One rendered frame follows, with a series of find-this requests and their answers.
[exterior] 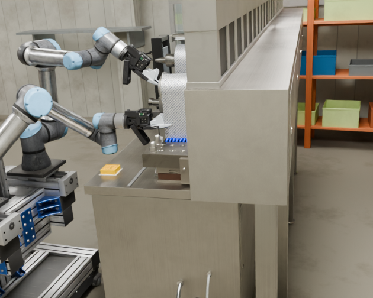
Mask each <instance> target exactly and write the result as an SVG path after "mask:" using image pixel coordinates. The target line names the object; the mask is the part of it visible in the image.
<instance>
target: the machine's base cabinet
mask: <svg viewBox="0 0 373 298"><path fill-rule="evenodd" d="M91 196H92V204H93V209H94V218H95V226H96V230H97V239H98V247H99V256H100V260H101V269H102V277H103V282H104V290H105V298H176V294H177V289H178V285H177V282H178V280H183V281H184V285H183V286H182V288H181V296H180V298H196V297H199V298H206V288H207V277H208V276H207V271H211V272H212V276H211V277H210V283H209V294H208V298H252V297H253V291H254V286H255V204H245V203H222V202H199V201H191V200H190V199H170V198H157V197H134V196H111V195H91Z"/></svg>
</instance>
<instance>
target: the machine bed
mask: <svg viewBox="0 0 373 298"><path fill-rule="evenodd" d="M144 132H145V133H146V135H147V136H148V137H149V139H150V142H151V141H154V139H155V135H156V134H159V130H158V129H153V130H144ZM150 142H149V143H148V144H147V145H143V144H142V143H141V141H140V140H139V139H138V137H136V138H135V139H134V140H133V141H132V142H131V143H129V144H128V145H127V146H126V147H125V148H124V149H123V150H122V151H120V152H119V153H118V154H117V155H116V156H115V157H114V158H113V159H112V160H111V161H110V162H109V163H108V164H115V165H120V168H121V169H122V170H121V171H120V172H119V173H118V174H117V175H116V176H102V175H99V174H100V173H101V171H99V172H98V173H97V174H96V175H95V176H94V177H93V178H92V179H91V180H90V181H89V182H87V183H86V184H85V185H84V191H85V194H88V195H111V196H134V197H157V198H170V199H191V193H190V184H181V183H165V182H158V181H157V180H158V177H155V175H154V174H155V167H148V168H147V169H146V170H145V171H144V172H143V173H142V175H141V176H140V177H139V178H138V179H137V180H136V181H135V183H134V184H133V185H132V186H131V187H128V186H127V185H128V184H129V183H130V182H131V180H132V179H133V178H134V177H135V175H136V174H137V173H138V172H139V171H140V170H141V169H142V168H143V158H142V154H143V152H144V151H145V150H146V149H147V148H148V147H149V146H150Z"/></svg>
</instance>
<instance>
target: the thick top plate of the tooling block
mask: <svg viewBox="0 0 373 298"><path fill-rule="evenodd" d="M157 150H158V152H156V153H150V152H149V151H150V148H149V147H148V148H147V149H146V150H145V151H144V152H143V154H142V158H143V167H156V168H174V169H180V163H179V159H180V158H181V157H188V146H187V142H163V143H162V144H161V145H157Z"/></svg>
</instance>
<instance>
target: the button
mask: <svg viewBox="0 0 373 298"><path fill-rule="evenodd" d="M120 169H121V168H120V165H115V164H106V165H105V166H104V167H103V168H102V169H101V170H100V171H101V174H114V175H116V174H117V172H118V171H119V170H120Z"/></svg>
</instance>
